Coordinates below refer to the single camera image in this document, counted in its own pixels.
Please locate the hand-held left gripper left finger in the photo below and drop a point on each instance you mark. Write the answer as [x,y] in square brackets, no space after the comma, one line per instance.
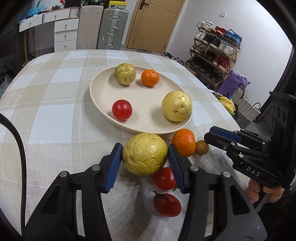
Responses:
[113,169]

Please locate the purple bag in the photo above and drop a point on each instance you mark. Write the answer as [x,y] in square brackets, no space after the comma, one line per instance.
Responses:
[233,83]

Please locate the pale yellow guava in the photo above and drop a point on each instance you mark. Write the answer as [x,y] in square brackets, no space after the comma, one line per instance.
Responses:
[177,106]

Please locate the yellow black shoe box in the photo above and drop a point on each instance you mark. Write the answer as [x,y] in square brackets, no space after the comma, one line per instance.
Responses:
[116,4]

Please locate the large yellow guava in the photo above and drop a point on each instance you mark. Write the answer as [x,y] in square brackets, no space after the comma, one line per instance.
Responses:
[144,154]

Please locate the grey woven basket bag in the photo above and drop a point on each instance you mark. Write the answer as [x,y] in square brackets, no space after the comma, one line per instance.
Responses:
[245,104]

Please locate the small brown fruit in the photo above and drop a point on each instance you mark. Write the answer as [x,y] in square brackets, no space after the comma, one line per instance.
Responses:
[202,147]

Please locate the wooden shoe rack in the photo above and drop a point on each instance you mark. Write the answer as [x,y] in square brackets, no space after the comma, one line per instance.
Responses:
[227,58]

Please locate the wooden door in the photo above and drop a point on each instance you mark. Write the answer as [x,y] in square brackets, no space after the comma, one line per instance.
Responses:
[152,25]

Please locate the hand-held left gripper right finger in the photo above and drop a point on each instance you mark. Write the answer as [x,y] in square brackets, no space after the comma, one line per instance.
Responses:
[177,169]

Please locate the beige suitcase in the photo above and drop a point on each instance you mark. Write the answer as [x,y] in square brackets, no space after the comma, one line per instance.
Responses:
[90,25]

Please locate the white drawer desk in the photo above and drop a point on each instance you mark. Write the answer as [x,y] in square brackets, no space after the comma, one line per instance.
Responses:
[66,25]

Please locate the wide black box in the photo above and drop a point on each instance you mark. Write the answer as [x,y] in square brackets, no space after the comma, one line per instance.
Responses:
[72,3]

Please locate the blue plastic bag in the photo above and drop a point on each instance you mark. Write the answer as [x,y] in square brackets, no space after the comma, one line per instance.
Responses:
[32,10]

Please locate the mottled green guava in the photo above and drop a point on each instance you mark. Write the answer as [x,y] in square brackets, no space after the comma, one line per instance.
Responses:
[125,74]

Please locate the cream round plate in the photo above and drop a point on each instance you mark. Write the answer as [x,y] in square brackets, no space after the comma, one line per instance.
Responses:
[143,99]

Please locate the silver suitcase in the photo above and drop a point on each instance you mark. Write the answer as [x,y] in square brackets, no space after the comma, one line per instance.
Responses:
[112,27]

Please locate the orange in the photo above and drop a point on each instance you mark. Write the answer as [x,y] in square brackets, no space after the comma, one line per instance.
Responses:
[149,78]
[183,142]

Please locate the pile of loose sneakers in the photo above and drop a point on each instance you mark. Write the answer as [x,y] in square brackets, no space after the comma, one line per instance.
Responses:
[173,58]

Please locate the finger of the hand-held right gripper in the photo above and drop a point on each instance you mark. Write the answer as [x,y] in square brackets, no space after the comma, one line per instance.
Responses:
[225,134]
[217,141]

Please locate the rows of racked shoes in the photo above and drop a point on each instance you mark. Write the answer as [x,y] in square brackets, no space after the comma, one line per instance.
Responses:
[215,41]

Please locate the banana bunch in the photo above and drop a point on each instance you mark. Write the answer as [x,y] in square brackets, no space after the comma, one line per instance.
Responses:
[227,103]

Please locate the person's right hand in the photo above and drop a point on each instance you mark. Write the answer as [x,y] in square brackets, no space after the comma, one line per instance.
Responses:
[254,191]

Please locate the plaid beige tablecloth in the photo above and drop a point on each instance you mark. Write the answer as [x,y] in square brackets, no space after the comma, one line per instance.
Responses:
[57,92]

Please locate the red tomato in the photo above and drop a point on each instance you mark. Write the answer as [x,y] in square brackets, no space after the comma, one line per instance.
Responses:
[167,205]
[163,179]
[122,109]

